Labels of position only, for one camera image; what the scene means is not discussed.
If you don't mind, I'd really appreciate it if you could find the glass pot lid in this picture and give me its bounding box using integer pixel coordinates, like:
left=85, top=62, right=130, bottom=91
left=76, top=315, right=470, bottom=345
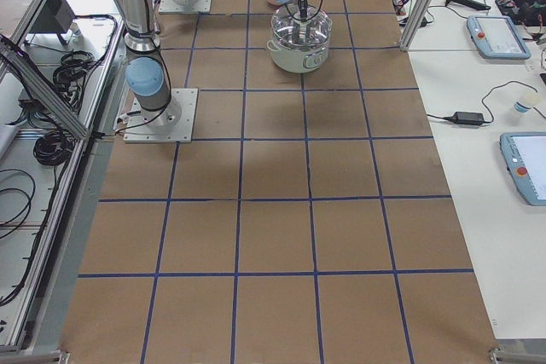
left=271, top=4, right=333, bottom=51

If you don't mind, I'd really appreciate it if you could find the pale green cooking pot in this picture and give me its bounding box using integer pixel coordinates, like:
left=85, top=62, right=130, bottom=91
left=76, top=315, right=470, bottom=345
left=266, top=37, right=329, bottom=74

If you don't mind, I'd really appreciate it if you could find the black handheld device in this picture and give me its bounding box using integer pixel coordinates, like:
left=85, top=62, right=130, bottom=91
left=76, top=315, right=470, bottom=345
left=444, top=0, right=491, bottom=11

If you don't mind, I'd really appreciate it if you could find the upper teach pendant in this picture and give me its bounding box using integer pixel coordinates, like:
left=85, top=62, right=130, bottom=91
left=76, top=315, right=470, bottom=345
left=466, top=15, right=531, bottom=60

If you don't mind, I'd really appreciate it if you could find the teach pendant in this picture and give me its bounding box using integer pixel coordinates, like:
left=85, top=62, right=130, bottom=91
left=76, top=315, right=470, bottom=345
left=499, top=132, right=545, bottom=206
left=466, top=15, right=531, bottom=60

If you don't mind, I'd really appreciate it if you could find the black power brick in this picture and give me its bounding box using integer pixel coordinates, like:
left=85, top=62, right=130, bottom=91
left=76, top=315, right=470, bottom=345
left=451, top=112, right=486, bottom=126

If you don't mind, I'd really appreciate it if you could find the white paper cup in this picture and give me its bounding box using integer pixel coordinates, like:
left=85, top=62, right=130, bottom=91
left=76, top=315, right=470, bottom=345
left=514, top=91, right=541, bottom=114

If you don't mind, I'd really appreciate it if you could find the lower teach pendant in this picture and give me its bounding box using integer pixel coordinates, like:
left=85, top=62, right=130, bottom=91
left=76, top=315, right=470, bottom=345
left=499, top=132, right=545, bottom=206

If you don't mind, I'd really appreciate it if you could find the aluminium frame post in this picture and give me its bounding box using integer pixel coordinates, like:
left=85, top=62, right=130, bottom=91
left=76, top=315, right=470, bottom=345
left=398, top=0, right=453, bottom=53

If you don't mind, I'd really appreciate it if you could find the black cable bundle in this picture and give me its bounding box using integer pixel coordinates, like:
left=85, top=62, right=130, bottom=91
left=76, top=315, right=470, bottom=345
left=32, top=50, right=106, bottom=167

